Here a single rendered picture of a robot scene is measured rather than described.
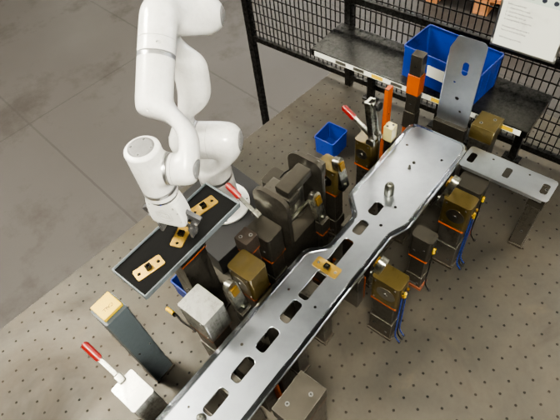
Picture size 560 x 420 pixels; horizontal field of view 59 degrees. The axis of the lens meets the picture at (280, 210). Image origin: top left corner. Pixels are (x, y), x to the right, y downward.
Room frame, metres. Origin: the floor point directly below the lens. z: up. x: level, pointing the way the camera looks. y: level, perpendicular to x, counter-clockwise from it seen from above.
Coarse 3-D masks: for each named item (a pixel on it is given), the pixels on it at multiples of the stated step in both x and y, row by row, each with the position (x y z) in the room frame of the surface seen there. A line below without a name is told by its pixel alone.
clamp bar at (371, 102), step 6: (366, 102) 1.16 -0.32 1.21; (372, 102) 1.17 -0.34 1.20; (378, 102) 1.14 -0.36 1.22; (366, 108) 1.15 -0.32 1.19; (372, 108) 1.17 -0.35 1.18; (378, 108) 1.13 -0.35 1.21; (366, 114) 1.15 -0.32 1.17; (372, 114) 1.16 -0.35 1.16; (366, 120) 1.15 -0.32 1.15; (372, 120) 1.16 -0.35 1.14; (372, 126) 1.14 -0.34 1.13; (372, 132) 1.13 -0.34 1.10; (378, 132) 1.15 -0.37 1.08; (372, 138) 1.13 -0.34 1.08; (378, 138) 1.15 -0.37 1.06
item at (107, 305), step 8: (104, 296) 0.66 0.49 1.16; (112, 296) 0.66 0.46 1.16; (96, 304) 0.64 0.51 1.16; (104, 304) 0.64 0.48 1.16; (112, 304) 0.63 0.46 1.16; (120, 304) 0.63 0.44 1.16; (96, 312) 0.62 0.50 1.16; (104, 312) 0.61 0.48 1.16; (112, 312) 0.61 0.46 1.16; (104, 320) 0.59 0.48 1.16
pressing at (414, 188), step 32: (416, 128) 1.22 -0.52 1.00; (384, 160) 1.10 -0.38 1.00; (416, 160) 1.07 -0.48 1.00; (448, 160) 1.05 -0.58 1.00; (352, 192) 0.98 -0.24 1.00; (416, 192) 0.94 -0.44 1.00; (352, 224) 0.86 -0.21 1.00; (384, 224) 0.84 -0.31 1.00; (320, 256) 0.77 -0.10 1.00; (352, 256) 0.75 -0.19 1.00; (320, 288) 0.66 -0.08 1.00; (256, 320) 0.60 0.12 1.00; (320, 320) 0.57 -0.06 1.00; (224, 352) 0.52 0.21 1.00; (256, 352) 0.51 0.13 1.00; (288, 352) 0.49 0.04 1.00; (192, 384) 0.45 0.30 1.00; (224, 384) 0.44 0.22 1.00; (256, 384) 0.42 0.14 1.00; (160, 416) 0.38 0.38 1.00; (192, 416) 0.37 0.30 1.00; (224, 416) 0.36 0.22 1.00
